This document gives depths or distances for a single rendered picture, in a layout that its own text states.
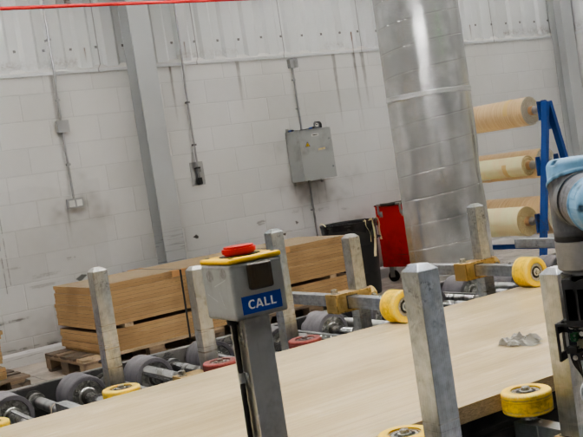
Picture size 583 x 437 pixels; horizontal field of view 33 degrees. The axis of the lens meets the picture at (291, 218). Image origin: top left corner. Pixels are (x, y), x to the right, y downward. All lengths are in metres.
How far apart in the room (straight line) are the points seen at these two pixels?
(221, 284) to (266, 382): 0.13
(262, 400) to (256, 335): 0.07
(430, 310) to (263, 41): 8.64
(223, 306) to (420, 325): 0.29
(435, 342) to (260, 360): 0.26
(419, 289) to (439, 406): 0.15
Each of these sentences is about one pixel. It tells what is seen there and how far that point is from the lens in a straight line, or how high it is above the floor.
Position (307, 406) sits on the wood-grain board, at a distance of 1.71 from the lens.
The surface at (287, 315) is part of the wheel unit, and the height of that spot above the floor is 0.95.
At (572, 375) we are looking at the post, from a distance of 1.46.
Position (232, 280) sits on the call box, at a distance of 1.08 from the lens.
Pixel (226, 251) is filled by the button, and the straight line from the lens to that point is 1.11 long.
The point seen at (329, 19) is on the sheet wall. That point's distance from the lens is 10.33.
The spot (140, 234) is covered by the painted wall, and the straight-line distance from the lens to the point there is 8.92.
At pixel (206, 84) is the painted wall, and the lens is 9.39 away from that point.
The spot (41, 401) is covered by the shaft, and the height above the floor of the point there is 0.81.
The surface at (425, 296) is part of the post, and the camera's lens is 1.27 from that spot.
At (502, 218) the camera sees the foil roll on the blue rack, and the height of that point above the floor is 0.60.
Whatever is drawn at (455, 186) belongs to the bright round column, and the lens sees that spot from 5.45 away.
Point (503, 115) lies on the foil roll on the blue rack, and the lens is 8.75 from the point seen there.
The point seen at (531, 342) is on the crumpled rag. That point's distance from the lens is 1.96.
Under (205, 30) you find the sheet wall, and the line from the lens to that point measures 9.49.
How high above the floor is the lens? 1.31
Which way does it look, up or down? 3 degrees down
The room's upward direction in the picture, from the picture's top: 9 degrees counter-clockwise
